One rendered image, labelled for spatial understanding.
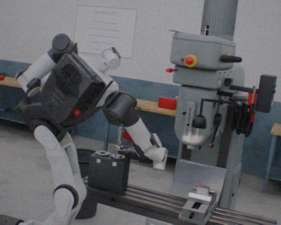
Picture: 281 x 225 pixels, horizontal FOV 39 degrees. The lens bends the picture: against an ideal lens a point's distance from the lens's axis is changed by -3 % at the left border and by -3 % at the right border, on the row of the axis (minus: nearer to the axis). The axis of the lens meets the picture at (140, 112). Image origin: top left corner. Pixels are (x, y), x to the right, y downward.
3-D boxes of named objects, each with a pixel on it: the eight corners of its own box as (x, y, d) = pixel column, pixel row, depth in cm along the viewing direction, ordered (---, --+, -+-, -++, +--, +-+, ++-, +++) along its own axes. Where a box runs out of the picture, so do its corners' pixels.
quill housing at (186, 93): (205, 149, 210) (214, 89, 204) (169, 142, 217) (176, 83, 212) (214, 143, 227) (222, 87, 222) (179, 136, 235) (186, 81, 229)
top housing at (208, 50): (216, 70, 190) (221, 37, 187) (165, 63, 200) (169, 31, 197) (234, 69, 233) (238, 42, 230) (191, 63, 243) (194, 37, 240)
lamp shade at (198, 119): (192, 127, 195) (194, 115, 194) (190, 125, 202) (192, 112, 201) (207, 129, 195) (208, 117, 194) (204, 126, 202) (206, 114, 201)
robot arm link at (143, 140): (164, 152, 203) (144, 119, 193) (141, 164, 204) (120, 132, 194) (160, 141, 213) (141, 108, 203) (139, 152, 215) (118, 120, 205)
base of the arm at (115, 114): (120, 132, 192) (120, 116, 183) (98, 120, 196) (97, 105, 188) (138, 111, 200) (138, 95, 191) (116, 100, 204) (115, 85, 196)
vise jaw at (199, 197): (209, 205, 213) (211, 198, 212) (187, 200, 217) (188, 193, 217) (212, 201, 219) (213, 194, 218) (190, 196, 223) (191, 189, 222)
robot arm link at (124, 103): (130, 130, 191) (116, 109, 184) (117, 130, 197) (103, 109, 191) (143, 114, 197) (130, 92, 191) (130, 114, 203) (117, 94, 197)
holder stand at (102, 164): (121, 192, 237) (124, 160, 233) (87, 185, 242) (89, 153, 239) (127, 186, 248) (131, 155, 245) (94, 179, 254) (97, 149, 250)
